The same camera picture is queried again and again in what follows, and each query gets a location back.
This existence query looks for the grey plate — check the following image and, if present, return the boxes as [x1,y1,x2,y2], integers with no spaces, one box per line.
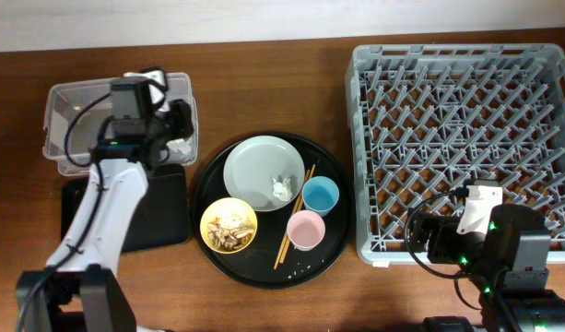
[223,136,306,212]

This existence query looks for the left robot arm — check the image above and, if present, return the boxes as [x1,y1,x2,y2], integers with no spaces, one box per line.
[16,67,194,331]

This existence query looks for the blue cup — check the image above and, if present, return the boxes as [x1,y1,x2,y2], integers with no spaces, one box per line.
[301,176,340,217]

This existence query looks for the yellow bowl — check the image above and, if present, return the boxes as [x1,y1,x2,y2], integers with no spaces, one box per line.
[199,197,258,255]

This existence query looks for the white tissue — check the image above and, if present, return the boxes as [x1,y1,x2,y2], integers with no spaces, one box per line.
[167,138,193,155]
[272,177,293,202]

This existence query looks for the pink cup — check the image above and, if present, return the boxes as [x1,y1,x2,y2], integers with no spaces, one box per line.
[287,210,326,252]

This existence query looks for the grey dishwasher rack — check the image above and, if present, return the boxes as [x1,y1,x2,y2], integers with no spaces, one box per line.
[345,43,565,267]

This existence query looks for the black rectangular tray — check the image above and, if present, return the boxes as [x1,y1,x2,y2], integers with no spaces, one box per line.
[60,162,194,254]

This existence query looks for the clear plastic bin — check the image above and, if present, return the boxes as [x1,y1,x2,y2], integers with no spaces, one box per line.
[41,72,200,177]

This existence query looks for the food scraps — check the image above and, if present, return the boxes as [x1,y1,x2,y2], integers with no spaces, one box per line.
[206,213,256,252]

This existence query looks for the wooden chopstick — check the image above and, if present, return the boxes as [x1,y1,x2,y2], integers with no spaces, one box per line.
[278,163,316,266]
[273,168,312,271]

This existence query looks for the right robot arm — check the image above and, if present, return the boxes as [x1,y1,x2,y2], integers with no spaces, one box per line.
[407,204,565,331]

